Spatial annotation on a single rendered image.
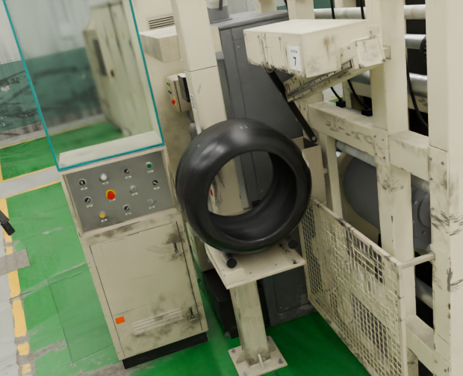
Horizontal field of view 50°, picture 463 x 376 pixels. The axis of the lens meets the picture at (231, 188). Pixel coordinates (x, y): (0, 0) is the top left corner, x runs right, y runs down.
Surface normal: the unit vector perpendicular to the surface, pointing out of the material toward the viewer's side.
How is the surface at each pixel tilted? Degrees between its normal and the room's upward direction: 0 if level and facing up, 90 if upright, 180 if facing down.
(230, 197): 90
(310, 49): 90
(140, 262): 90
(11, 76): 90
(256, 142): 80
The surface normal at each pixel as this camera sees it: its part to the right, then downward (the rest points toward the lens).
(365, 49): 0.22, 0.01
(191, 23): 0.29, 0.31
